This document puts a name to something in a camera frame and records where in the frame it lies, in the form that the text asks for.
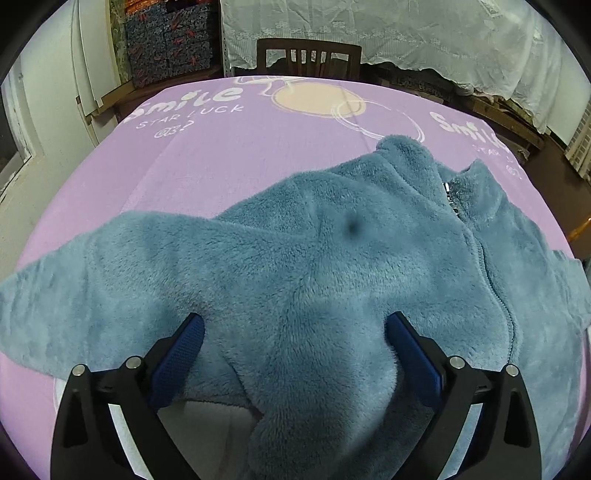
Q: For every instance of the sliding glass window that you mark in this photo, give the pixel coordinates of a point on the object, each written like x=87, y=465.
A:
x=16, y=147

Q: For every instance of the white lace cover cloth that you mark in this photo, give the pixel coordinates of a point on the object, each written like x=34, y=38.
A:
x=500, y=49

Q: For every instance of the dark wooden chair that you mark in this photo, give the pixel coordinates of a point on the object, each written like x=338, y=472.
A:
x=308, y=58

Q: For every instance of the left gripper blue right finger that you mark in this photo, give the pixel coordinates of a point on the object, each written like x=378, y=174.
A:
x=447, y=385

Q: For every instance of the wooden low shelf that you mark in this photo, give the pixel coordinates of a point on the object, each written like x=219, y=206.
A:
x=508, y=120

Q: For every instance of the pink smile bed sheet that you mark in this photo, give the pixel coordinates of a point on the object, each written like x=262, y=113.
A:
x=199, y=149

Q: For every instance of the blue fleece jacket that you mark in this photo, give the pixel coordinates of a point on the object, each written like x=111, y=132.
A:
x=295, y=285

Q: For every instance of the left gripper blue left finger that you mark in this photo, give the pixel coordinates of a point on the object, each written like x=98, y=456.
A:
x=142, y=386

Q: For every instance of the white leaning boards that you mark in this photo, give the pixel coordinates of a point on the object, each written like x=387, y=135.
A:
x=95, y=70

